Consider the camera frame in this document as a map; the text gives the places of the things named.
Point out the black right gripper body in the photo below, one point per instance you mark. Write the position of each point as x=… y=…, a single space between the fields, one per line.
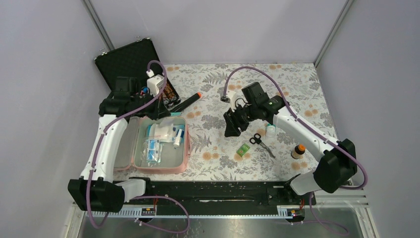
x=242 y=116

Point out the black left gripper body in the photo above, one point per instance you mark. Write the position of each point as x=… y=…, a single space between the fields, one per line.
x=152 y=110

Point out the black handled scissors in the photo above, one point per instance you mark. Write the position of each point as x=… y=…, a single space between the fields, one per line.
x=256 y=139

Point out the small green box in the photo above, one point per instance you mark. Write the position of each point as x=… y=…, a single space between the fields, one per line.
x=244 y=148

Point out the small white medicine bottle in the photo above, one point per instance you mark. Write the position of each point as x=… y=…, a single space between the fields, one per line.
x=270 y=130

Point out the pink medicine kit bag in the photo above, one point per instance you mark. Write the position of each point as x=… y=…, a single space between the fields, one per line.
x=134 y=143

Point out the blue white blister pack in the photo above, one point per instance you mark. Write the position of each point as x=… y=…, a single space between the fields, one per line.
x=153 y=142

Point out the brown bottle orange cap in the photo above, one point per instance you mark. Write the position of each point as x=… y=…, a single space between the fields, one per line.
x=298 y=151

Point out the plastic bag of band-aids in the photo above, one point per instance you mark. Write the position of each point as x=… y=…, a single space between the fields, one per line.
x=153 y=154

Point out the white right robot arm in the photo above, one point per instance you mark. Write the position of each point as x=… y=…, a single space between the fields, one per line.
x=336 y=159

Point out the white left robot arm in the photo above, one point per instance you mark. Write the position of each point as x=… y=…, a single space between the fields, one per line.
x=95 y=190

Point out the black orange-tipped thermometer pen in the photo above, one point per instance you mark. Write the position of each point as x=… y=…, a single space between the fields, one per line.
x=188 y=102

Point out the black poker chip case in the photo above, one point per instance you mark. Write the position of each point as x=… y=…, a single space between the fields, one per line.
x=125 y=69

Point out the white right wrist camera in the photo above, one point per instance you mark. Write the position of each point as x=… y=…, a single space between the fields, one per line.
x=233 y=101

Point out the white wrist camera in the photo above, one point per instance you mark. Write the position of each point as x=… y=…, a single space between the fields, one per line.
x=233 y=101
x=154 y=82

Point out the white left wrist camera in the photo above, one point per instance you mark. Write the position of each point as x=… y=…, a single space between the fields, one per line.
x=154 y=82

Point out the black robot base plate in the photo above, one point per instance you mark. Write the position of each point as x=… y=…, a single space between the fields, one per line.
x=224 y=198

